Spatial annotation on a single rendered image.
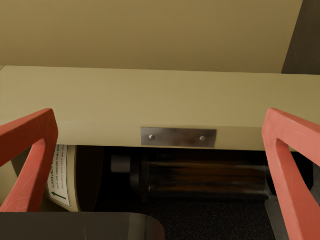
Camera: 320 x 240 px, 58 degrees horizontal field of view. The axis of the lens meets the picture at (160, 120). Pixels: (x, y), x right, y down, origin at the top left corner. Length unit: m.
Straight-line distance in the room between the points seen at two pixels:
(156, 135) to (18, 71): 0.19
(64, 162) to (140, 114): 0.13
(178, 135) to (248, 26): 0.47
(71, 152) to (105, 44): 0.39
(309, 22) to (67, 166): 0.50
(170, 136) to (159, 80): 0.09
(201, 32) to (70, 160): 0.44
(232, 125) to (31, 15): 0.56
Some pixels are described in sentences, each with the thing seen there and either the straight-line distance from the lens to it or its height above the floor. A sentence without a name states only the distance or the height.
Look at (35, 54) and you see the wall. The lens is 0.77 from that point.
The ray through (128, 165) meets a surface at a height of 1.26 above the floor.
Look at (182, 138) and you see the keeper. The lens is 0.28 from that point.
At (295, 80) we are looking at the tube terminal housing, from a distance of 0.38.
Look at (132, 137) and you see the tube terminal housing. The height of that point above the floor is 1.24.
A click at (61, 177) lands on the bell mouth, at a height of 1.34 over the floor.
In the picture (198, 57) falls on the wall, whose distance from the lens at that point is 0.71.
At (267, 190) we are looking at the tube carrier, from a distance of 0.42.
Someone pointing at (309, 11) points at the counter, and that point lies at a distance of 0.65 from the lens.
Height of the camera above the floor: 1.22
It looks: level
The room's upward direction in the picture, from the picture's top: 88 degrees counter-clockwise
